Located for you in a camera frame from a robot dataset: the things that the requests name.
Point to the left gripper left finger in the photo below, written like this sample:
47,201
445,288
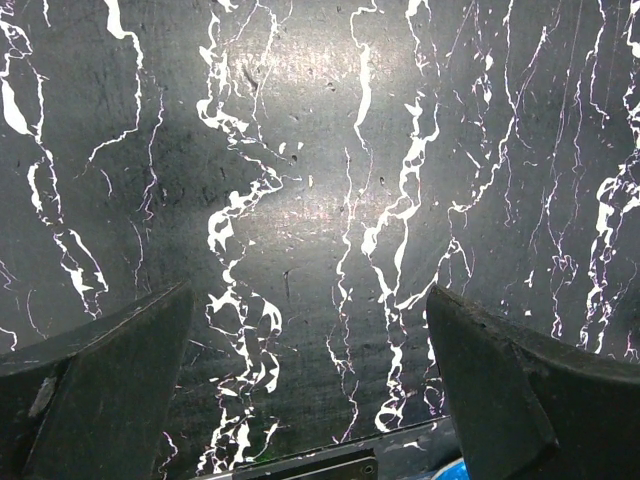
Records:
91,402

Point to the blue roll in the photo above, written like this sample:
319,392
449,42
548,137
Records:
455,470

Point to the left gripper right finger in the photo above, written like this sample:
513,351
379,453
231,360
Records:
527,406

